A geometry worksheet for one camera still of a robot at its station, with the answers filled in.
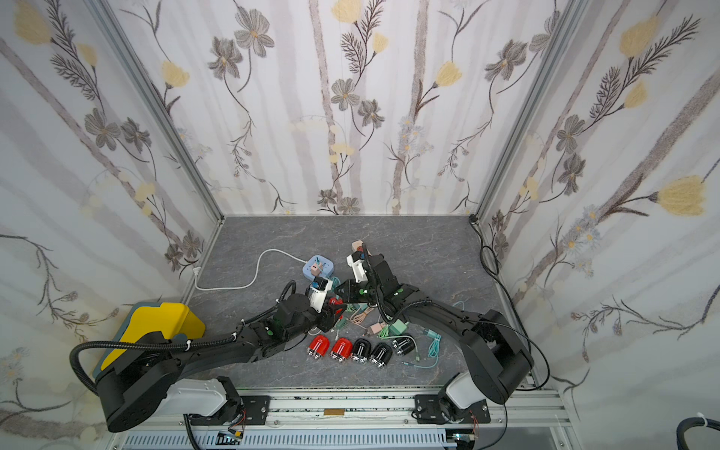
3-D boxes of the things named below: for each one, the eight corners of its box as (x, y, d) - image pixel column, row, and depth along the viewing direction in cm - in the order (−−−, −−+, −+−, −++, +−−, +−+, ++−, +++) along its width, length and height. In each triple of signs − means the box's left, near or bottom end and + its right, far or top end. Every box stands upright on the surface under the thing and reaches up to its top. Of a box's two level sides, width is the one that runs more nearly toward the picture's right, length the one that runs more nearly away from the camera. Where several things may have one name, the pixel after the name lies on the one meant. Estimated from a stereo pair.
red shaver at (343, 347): (332, 351, 85) (331, 349, 84) (339, 337, 88) (339, 334, 86) (348, 359, 84) (347, 357, 82) (355, 345, 87) (355, 342, 85)
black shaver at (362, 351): (352, 363, 83) (351, 361, 81) (352, 340, 87) (352, 337, 86) (370, 363, 83) (370, 361, 81) (370, 340, 87) (370, 337, 86)
